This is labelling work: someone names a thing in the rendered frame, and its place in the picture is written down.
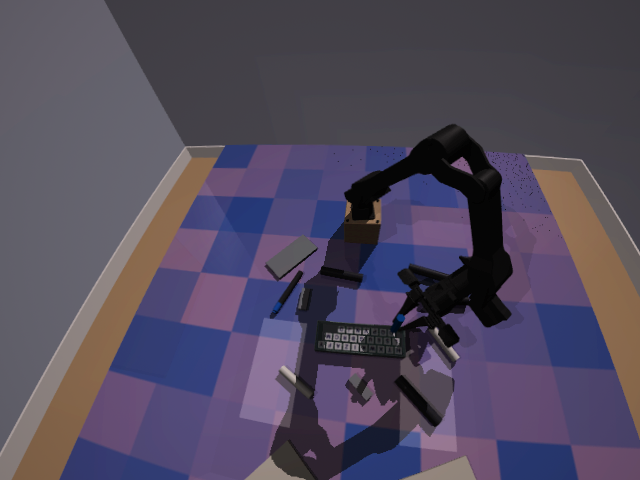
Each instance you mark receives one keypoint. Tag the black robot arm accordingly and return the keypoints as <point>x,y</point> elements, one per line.
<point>489,267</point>

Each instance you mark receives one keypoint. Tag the white cylinder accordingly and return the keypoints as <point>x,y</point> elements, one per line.
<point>295,381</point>
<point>449,351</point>

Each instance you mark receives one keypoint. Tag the black keyboard with letter keys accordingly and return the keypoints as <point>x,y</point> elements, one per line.
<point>359,339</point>

